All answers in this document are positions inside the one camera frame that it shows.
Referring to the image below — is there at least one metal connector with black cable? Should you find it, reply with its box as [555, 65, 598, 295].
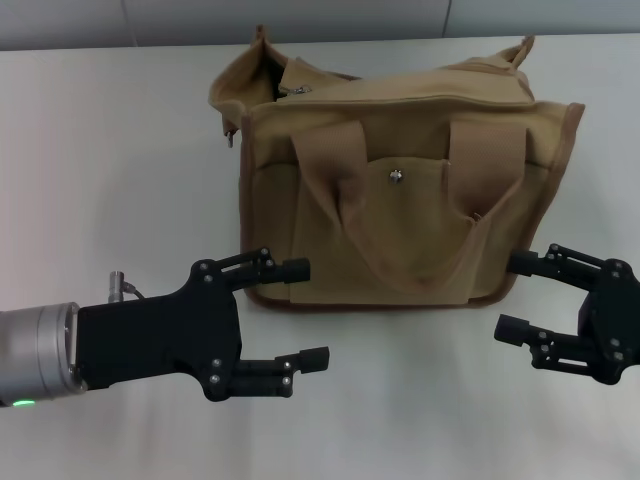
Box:
[109, 269, 147, 304]

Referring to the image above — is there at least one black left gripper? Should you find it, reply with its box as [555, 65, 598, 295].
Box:
[76, 246, 331, 403]

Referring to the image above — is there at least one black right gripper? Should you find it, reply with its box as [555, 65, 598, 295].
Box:
[493, 243, 640, 386]

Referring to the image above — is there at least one khaki canvas food bag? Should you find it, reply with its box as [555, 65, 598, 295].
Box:
[208, 24, 586, 314]

